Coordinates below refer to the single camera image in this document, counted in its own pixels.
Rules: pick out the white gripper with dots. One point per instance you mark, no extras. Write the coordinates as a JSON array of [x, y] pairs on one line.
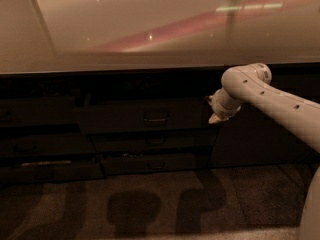
[[220, 109]]

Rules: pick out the dark drawer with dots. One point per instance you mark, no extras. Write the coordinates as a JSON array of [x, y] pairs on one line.
[[45, 145], [143, 115], [73, 171], [154, 140], [36, 112], [154, 163]]

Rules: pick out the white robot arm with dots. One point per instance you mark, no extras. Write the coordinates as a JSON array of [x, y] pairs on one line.
[[301, 117]]

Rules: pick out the dark cabinet door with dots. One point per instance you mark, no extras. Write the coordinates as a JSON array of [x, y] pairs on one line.
[[251, 138]]

